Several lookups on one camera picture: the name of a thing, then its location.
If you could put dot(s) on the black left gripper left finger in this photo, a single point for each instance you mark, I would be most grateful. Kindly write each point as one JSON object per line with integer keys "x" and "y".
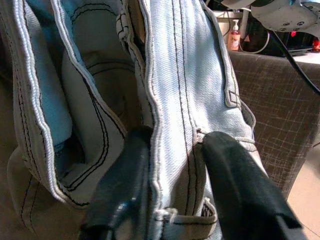
{"x": 117, "y": 180}

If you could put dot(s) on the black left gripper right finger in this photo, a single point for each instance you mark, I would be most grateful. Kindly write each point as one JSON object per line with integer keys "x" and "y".
{"x": 240, "y": 180}

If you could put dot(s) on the light blue denim jeans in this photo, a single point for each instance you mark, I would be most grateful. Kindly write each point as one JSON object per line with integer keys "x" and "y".
{"x": 125, "y": 100}

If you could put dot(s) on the grey woven fabric sofa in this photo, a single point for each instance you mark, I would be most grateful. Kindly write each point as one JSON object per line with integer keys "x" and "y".
{"x": 280, "y": 112}

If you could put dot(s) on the orange pump soap bottle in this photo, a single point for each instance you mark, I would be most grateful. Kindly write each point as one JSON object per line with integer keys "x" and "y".
{"x": 234, "y": 36}

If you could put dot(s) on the small red bottle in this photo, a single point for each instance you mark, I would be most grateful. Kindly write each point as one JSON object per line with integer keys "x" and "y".
{"x": 316, "y": 45}

